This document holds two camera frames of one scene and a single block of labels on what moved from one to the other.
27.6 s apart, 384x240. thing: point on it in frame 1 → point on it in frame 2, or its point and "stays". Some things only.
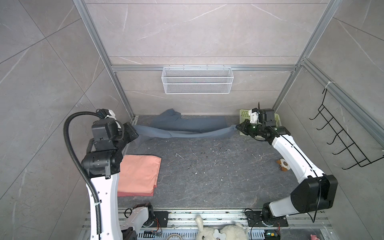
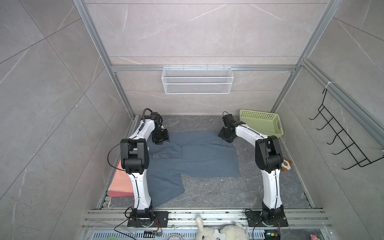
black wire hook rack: [360, 157] stays
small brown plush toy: [283, 165] stays
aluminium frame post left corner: [95, 37] stays
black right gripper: [244, 129] → [221, 134]
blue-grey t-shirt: [170, 123] → [203, 154]
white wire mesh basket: [197, 80] stays
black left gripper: [129, 135] → [165, 138]
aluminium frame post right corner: [329, 11] stays
